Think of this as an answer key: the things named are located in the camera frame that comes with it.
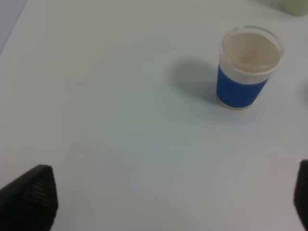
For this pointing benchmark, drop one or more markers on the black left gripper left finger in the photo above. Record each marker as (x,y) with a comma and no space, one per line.
(30,202)

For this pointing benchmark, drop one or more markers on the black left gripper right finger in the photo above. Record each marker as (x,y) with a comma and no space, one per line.
(301,193)

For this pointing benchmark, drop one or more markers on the blue sleeved clear cup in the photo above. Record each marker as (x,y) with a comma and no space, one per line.
(248,56)

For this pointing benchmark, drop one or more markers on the pale green tall cup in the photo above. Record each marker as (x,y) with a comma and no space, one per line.
(293,7)

